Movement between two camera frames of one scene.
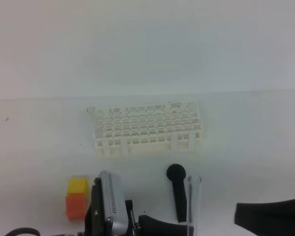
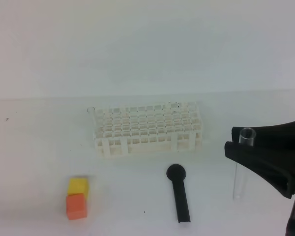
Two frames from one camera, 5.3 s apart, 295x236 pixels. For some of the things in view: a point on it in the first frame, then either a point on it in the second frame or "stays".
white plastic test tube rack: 135,129 stays
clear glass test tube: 193,185 -> 247,136
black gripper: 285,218 -> 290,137
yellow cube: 78,185 stays
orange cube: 75,206 stays
